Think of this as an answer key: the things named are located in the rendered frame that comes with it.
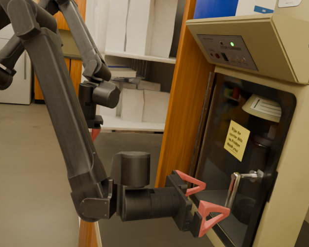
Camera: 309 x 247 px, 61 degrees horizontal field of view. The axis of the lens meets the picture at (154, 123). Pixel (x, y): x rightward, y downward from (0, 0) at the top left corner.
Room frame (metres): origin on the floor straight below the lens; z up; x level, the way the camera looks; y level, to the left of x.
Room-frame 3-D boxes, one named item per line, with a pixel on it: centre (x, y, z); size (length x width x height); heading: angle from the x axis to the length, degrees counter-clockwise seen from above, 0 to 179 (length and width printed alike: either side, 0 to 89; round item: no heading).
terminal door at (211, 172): (0.63, -0.19, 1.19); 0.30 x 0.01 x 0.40; 20
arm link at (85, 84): (0.79, 0.21, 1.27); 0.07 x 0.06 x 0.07; 64
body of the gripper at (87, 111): (0.80, 0.22, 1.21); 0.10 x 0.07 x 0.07; 110
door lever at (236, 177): (0.52, -0.20, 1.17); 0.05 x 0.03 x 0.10; 110
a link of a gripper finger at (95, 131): (0.80, 0.21, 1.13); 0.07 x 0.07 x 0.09; 20
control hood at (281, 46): (0.61, -0.15, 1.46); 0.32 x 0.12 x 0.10; 20
